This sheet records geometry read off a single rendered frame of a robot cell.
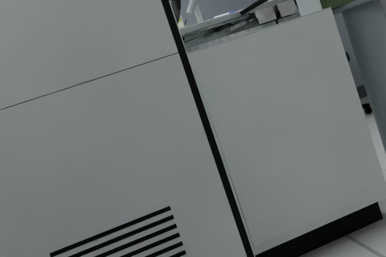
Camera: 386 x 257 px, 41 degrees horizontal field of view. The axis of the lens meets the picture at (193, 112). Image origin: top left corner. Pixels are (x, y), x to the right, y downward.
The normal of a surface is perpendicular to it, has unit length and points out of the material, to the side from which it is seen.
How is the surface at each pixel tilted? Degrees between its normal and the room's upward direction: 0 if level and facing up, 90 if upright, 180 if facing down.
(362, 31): 90
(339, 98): 90
